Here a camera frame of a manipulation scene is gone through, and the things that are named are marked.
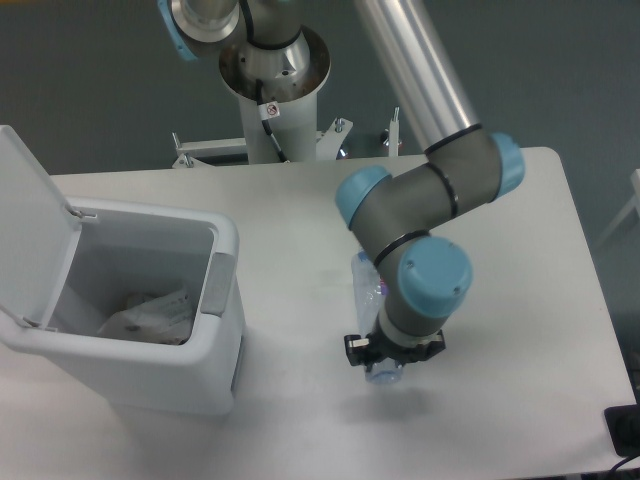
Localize white paper wrapper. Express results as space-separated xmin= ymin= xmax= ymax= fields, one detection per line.
xmin=97 ymin=285 xmax=195 ymax=345

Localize white metal base frame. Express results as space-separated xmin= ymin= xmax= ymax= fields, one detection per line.
xmin=171 ymin=106 xmax=403 ymax=169

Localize white furniture leg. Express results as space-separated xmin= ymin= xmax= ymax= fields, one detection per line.
xmin=601 ymin=169 xmax=639 ymax=241

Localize white trash can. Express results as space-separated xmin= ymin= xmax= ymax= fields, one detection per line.
xmin=1 ymin=198 xmax=245 ymax=415

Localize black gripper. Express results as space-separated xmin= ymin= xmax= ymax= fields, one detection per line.
xmin=343 ymin=321 xmax=446 ymax=369

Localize clear plastic water bottle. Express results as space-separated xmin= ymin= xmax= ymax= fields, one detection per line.
xmin=351 ymin=250 xmax=403 ymax=385

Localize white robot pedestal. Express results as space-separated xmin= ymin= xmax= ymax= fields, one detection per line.
xmin=219 ymin=26 xmax=331 ymax=164

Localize white trash can lid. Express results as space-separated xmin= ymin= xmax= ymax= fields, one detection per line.
xmin=1 ymin=125 xmax=82 ymax=327

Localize black cable on pedestal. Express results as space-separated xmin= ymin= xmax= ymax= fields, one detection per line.
xmin=254 ymin=78 xmax=291 ymax=164

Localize black device at edge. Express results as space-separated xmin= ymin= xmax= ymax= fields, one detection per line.
xmin=604 ymin=404 xmax=639 ymax=457

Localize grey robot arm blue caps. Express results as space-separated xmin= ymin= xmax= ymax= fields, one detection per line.
xmin=158 ymin=1 xmax=525 ymax=368

